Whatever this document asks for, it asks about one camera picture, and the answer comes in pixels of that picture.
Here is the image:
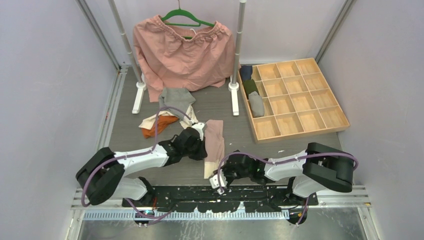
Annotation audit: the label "pink underwear cream waistband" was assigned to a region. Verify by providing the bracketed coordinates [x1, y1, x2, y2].
[203, 119, 225, 179]

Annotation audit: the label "pink shorts on hanger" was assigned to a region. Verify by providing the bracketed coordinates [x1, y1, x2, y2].
[133, 15, 235, 103]

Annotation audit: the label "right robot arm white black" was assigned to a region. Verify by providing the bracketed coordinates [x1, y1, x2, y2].
[209, 142, 359, 205]

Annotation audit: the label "green clothes hanger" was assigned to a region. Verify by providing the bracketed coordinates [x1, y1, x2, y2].
[161, 0, 217, 40]

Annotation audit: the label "dark blue rolled garment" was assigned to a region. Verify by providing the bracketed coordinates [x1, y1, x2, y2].
[239, 65, 253, 82]

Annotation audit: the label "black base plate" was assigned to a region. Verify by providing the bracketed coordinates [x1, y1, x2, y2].
[133, 185, 305, 213]

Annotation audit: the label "wooden compartment tray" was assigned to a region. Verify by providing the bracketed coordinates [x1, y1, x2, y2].
[240, 58, 350, 144]

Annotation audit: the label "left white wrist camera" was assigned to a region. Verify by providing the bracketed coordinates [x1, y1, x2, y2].
[190, 122, 207, 141]

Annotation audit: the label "orange underwear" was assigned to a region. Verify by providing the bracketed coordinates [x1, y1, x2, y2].
[138, 110, 179, 139]

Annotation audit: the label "dark green rolled garment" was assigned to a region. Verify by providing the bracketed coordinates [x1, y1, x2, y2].
[242, 79, 259, 96]

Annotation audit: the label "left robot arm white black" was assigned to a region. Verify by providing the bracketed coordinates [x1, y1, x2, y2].
[75, 122, 207, 207]

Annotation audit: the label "grey underwear cream waistband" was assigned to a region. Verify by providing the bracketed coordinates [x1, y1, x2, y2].
[158, 87, 198, 129]
[248, 91, 265, 118]

